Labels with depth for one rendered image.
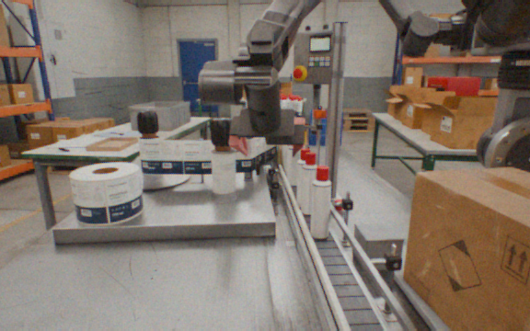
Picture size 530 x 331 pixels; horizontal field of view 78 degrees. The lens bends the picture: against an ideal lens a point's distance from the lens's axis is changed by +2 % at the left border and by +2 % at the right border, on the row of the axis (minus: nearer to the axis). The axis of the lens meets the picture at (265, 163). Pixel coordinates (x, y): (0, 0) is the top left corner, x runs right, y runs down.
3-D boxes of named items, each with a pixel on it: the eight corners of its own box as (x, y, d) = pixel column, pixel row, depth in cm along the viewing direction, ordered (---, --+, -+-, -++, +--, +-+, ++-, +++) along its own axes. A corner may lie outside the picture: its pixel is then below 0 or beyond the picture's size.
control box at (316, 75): (302, 83, 138) (304, 34, 132) (341, 84, 129) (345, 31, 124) (291, 84, 129) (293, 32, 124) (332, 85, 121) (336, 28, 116)
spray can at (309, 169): (299, 210, 111) (301, 151, 105) (314, 209, 111) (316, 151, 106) (302, 216, 106) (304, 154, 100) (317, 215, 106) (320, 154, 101)
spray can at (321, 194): (308, 232, 96) (311, 165, 90) (326, 231, 96) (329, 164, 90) (312, 240, 91) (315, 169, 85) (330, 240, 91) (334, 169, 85)
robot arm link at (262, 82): (276, 84, 48) (279, 59, 52) (231, 84, 49) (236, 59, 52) (279, 116, 54) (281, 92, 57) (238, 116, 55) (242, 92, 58)
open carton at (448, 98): (405, 130, 319) (409, 91, 309) (463, 131, 314) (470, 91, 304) (421, 139, 277) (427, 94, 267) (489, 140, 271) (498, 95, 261)
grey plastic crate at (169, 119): (155, 121, 360) (154, 101, 354) (191, 121, 358) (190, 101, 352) (130, 131, 303) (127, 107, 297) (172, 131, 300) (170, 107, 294)
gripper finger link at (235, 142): (238, 141, 70) (231, 110, 63) (271, 142, 70) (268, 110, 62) (234, 166, 67) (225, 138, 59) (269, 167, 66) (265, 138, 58)
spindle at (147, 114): (145, 174, 146) (138, 108, 138) (166, 173, 146) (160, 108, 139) (139, 180, 137) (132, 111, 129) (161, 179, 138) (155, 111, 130)
